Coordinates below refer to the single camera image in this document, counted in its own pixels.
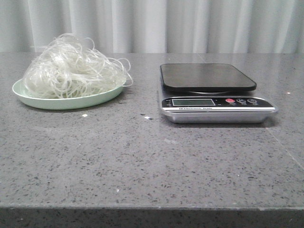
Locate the silver black kitchen scale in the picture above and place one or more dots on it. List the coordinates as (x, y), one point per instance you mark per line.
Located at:
(210, 93)

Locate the white pleated curtain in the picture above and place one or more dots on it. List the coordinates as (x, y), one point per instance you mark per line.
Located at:
(157, 26)

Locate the translucent white vermicelli bundle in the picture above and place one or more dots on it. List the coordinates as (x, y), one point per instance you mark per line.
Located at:
(66, 68)

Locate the light green round plate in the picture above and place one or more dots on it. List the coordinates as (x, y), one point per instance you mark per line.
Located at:
(63, 104)

